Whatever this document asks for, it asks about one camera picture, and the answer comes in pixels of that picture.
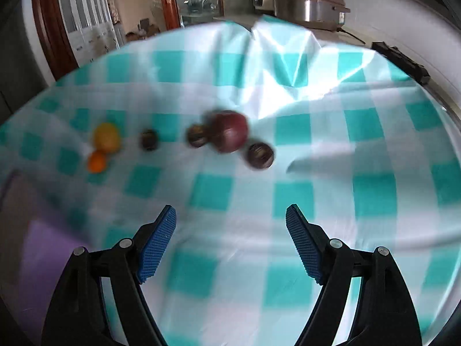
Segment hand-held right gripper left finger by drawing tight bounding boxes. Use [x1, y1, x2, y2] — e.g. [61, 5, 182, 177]
[41, 205, 177, 346]

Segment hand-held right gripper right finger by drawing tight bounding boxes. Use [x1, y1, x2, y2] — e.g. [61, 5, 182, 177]
[285, 204, 423, 346]

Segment dark purple passion fruit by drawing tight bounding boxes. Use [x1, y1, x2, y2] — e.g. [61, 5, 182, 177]
[246, 142, 275, 170]
[140, 129, 160, 151]
[186, 123, 209, 148]

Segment small orange tangerine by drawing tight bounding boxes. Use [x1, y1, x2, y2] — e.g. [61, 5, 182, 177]
[87, 150, 108, 173]

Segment yellow lemon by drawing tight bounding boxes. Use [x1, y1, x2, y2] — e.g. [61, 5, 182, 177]
[93, 123, 121, 152]

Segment red apple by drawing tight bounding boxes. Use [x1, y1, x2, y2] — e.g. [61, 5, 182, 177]
[206, 110, 250, 154]

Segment teal checkered tablecloth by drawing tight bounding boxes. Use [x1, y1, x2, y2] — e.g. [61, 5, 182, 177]
[0, 14, 461, 346]

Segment black power strip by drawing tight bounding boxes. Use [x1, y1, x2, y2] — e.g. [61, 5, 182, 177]
[371, 41, 432, 86]

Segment silver electric cooker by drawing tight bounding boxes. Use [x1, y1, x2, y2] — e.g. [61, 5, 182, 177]
[273, 0, 351, 31]

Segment black power cable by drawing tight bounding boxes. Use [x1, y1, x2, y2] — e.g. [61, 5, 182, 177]
[337, 27, 366, 45]

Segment wooden door frame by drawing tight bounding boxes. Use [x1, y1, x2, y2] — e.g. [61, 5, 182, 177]
[31, 0, 80, 82]

